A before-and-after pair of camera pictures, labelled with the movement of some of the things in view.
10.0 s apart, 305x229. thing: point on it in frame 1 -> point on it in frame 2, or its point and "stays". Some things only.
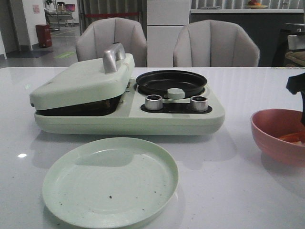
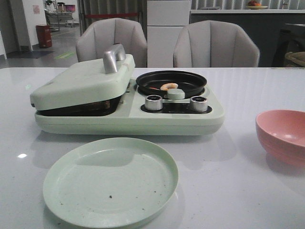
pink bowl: x=280 y=133 stays
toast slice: x=99 y=105 stays
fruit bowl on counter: x=253 y=5 stays
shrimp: x=297 y=137 -> x=171 y=85
